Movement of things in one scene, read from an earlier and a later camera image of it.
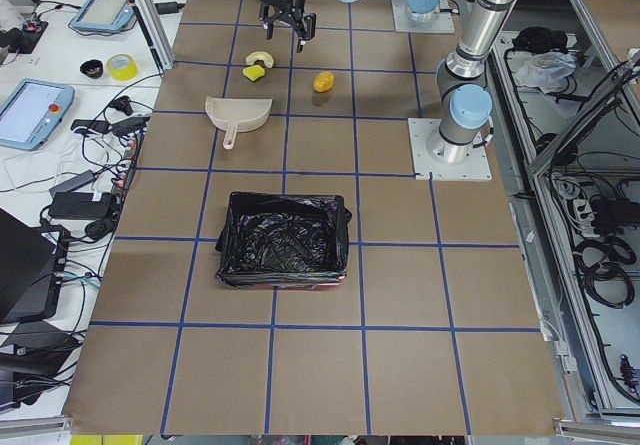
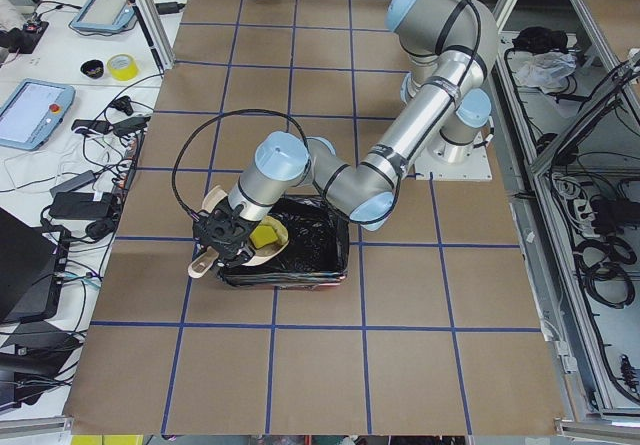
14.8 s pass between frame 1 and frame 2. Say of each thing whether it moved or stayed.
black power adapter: stayed
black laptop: stayed
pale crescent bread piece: moved
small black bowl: stayed
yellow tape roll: stayed
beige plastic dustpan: moved
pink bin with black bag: stayed
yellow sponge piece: moved
